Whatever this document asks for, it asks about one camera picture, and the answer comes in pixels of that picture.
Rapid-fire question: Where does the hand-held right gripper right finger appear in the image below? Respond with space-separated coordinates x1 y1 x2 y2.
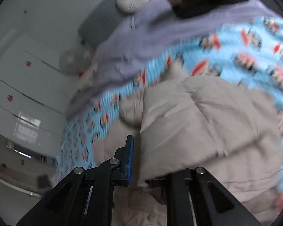
145 167 262 226

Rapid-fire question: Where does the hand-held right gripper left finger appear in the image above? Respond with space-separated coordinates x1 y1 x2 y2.
16 135 134 226

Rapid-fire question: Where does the beige puffer jacket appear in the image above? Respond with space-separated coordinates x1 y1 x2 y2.
92 62 283 226

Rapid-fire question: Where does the lavender bed sheet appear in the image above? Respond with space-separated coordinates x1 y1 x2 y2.
65 0 277 120

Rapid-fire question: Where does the white wardrobe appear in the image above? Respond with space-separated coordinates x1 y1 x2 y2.
0 27 81 151

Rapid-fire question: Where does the grey padded headboard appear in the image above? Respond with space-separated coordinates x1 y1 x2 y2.
77 0 129 49

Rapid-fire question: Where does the blue monkey printed blanket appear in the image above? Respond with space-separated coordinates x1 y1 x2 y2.
55 16 283 200

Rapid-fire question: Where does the black cloth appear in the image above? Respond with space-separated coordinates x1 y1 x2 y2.
172 0 248 19

